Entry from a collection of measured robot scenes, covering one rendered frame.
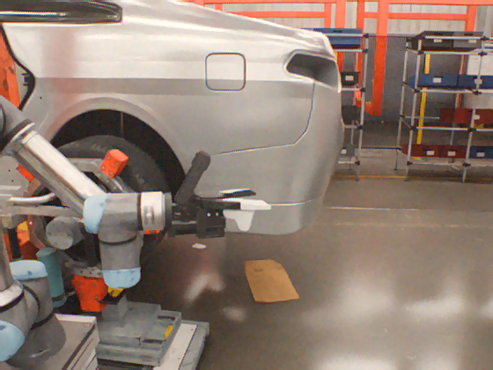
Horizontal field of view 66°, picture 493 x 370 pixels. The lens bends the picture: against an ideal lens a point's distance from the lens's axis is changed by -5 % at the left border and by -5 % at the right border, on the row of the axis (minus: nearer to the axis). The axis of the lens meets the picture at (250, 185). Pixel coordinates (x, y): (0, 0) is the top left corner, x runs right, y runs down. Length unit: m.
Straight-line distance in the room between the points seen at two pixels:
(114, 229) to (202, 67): 1.06
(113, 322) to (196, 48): 1.41
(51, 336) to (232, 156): 1.02
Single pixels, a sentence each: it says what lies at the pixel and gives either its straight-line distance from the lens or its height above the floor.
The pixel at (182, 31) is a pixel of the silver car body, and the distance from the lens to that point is 1.76.
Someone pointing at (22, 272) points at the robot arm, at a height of 1.05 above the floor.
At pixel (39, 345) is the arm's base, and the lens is 1.11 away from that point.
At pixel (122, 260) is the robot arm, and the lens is 0.81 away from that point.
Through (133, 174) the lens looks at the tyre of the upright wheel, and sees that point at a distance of 1.74.
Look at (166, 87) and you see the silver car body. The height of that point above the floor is 1.41.
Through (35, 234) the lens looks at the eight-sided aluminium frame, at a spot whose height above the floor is 0.77.
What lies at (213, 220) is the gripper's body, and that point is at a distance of 0.78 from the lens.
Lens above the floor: 1.49
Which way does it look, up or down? 17 degrees down
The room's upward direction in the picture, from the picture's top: straight up
